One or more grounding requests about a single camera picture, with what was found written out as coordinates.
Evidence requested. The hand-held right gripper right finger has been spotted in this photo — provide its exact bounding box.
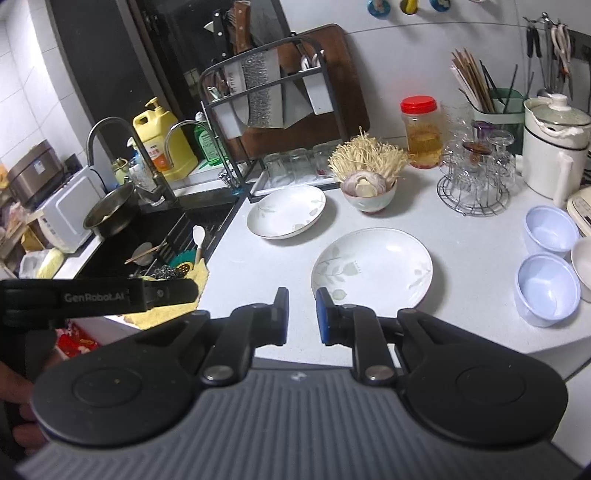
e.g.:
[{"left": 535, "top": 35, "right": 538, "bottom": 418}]
[{"left": 315, "top": 287, "right": 467, "bottom": 385}]

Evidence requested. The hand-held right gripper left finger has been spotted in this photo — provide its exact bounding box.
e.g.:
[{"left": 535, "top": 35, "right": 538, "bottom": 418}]
[{"left": 122, "top": 287, "right": 290, "bottom": 381}]

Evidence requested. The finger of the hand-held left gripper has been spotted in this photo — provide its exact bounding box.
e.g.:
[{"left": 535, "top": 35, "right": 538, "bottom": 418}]
[{"left": 140, "top": 279, "right": 200, "bottom": 312}]

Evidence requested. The large white leaf-print plate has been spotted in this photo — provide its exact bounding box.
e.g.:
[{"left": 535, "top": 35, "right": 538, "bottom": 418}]
[{"left": 311, "top": 227, "right": 434, "bottom": 311}]

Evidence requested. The small white leaf-print plate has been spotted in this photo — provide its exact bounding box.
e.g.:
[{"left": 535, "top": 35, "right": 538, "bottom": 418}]
[{"left": 246, "top": 185, "right": 327, "bottom": 240}]

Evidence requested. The light blue bowl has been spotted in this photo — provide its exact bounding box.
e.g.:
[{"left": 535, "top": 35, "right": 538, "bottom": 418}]
[
  {"left": 516, "top": 253, "right": 581, "bottom": 328},
  {"left": 523, "top": 206, "right": 580, "bottom": 257}
]

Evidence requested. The person's left hand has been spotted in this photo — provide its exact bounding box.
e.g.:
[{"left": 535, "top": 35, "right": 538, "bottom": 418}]
[{"left": 0, "top": 357, "right": 49, "bottom": 460}]

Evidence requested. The steel wool scourer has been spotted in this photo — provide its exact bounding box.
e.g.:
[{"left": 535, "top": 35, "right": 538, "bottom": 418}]
[{"left": 148, "top": 265, "right": 186, "bottom": 281}]

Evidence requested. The yellow dish cloth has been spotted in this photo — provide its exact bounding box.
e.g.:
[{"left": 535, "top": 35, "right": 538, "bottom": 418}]
[{"left": 124, "top": 260, "right": 212, "bottom": 331}]

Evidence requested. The red printed packet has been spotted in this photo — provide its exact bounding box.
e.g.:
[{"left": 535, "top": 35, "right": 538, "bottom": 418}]
[{"left": 56, "top": 322, "right": 101, "bottom": 359}]

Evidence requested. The white spatula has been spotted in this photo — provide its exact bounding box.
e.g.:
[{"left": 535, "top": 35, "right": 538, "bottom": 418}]
[{"left": 192, "top": 224, "right": 206, "bottom": 265}]

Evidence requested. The black kitchen sink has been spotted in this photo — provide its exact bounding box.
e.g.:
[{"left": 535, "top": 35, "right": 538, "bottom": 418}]
[{"left": 68, "top": 188, "right": 246, "bottom": 280}]

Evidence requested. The white microwave oven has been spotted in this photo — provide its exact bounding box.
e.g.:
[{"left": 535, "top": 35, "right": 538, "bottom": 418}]
[{"left": 39, "top": 165, "right": 106, "bottom": 254}]

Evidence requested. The stainless steel pot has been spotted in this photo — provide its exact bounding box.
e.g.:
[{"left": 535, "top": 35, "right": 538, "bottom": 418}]
[{"left": 82, "top": 182, "right": 142, "bottom": 239}]

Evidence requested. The white bowl with vegetables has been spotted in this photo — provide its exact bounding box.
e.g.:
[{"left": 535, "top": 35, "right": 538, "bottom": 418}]
[{"left": 341, "top": 178, "right": 398, "bottom": 213}]

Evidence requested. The brown rice cooker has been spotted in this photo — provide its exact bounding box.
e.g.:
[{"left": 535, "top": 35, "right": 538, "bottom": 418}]
[{"left": 6, "top": 140, "right": 66, "bottom": 209}]

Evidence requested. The halved purple onion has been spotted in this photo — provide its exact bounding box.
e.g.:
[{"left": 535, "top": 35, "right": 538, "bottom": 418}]
[{"left": 342, "top": 171, "right": 387, "bottom": 197}]

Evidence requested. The green soap bottle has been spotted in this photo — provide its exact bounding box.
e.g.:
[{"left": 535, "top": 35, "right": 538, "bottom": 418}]
[{"left": 193, "top": 112, "right": 228, "bottom": 167}]

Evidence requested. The yellow detergent bottle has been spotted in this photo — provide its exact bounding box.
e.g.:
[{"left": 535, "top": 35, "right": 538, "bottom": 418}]
[{"left": 133, "top": 97, "right": 199, "bottom": 182}]

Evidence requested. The tray of drinking glasses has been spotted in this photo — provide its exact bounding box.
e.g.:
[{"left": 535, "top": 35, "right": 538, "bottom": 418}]
[{"left": 253, "top": 144, "right": 340, "bottom": 195}]

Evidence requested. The short steel faucet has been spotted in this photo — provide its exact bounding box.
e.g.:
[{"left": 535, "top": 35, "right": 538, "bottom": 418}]
[{"left": 164, "top": 119, "right": 232, "bottom": 186}]

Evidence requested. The tall steel faucet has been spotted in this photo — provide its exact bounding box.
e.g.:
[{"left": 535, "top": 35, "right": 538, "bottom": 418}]
[{"left": 87, "top": 117, "right": 180, "bottom": 207}]

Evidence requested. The black knife rack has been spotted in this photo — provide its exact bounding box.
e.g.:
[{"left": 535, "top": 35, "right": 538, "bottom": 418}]
[{"left": 199, "top": 34, "right": 339, "bottom": 204}]

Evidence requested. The red-lidded plastic jar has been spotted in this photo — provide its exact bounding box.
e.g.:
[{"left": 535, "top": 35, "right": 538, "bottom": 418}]
[{"left": 400, "top": 95, "right": 445, "bottom": 169}]

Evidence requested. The steel cleaver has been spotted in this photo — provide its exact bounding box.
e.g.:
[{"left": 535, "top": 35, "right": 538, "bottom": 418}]
[{"left": 223, "top": 50, "right": 283, "bottom": 131}]

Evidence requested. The brown wooden cutting board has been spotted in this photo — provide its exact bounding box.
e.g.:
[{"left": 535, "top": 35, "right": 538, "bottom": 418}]
[{"left": 226, "top": 23, "right": 371, "bottom": 163}]

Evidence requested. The green chopstick holder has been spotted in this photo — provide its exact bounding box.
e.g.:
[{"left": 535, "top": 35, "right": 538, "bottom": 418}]
[{"left": 471, "top": 88, "right": 528, "bottom": 129}]

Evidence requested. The bundle of wooden chopsticks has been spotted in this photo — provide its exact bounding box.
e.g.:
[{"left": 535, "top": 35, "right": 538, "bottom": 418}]
[{"left": 451, "top": 48, "right": 498, "bottom": 114}]

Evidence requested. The white enamel pot with lid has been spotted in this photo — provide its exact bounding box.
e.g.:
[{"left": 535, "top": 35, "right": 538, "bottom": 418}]
[{"left": 522, "top": 93, "right": 591, "bottom": 208}]

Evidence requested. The row of hanging utensils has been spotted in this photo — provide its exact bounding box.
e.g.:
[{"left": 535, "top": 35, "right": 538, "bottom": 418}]
[{"left": 523, "top": 13, "right": 579, "bottom": 101}]

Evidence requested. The wooden-handled knife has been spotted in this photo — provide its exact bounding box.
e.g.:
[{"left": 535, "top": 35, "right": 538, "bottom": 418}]
[{"left": 232, "top": 0, "right": 253, "bottom": 55}]

